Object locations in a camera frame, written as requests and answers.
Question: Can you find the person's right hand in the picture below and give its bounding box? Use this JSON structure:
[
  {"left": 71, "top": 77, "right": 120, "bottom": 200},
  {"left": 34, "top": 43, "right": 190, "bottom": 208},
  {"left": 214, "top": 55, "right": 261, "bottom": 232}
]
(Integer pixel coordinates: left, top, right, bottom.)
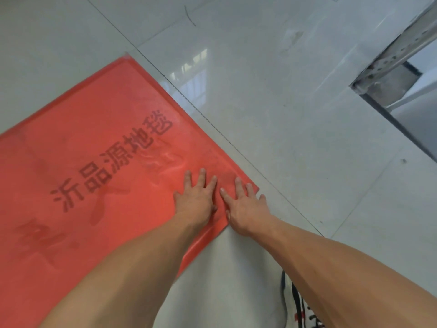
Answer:
[{"left": 219, "top": 177, "right": 274, "bottom": 238}]

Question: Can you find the person's left hand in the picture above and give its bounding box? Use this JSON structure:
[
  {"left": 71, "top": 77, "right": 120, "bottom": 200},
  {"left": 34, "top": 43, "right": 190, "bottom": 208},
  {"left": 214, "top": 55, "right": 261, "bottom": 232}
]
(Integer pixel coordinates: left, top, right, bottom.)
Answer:
[{"left": 173, "top": 168, "right": 218, "bottom": 227}]

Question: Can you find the red printed floor mat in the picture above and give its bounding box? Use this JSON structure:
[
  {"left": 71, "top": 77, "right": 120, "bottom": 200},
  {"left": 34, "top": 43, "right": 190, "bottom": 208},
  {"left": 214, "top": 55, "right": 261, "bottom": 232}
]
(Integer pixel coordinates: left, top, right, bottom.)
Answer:
[{"left": 0, "top": 53, "right": 261, "bottom": 328}]

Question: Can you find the person's left forearm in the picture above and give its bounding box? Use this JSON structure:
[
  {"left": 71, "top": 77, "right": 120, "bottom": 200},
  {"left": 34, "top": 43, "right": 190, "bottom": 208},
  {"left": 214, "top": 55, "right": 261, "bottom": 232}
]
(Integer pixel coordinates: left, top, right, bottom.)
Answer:
[{"left": 38, "top": 215, "right": 206, "bottom": 328}]

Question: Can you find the person's right forearm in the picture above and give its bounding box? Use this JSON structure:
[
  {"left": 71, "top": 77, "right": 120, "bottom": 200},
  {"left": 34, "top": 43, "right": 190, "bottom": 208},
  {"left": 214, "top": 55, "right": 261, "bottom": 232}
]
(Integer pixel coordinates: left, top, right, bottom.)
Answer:
[{"left": 253, "top": 218, "right": 437, "bottom": 328}]

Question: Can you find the white black red shoe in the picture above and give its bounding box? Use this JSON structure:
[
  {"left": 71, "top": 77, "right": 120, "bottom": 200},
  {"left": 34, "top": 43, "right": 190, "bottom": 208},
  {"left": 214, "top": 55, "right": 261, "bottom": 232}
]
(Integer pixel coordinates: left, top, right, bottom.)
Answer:
[{"left": 281, "top": 271, "right": 329, "bottom": 328}]

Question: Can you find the black skirting strip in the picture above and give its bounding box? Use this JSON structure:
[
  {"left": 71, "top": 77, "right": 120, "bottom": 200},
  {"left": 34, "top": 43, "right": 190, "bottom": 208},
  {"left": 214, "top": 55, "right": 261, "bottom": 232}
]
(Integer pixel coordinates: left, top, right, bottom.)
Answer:
[{"left": 360, "top": 93, "right": 437, "bottom": 161}]

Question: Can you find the grey metal beam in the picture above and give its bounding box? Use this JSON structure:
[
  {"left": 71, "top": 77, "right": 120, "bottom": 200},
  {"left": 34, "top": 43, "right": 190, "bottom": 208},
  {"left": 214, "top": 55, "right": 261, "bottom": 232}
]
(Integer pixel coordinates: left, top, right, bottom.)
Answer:
[{"left": 351, "top": 0, "right": 437, "bottom": 108}]

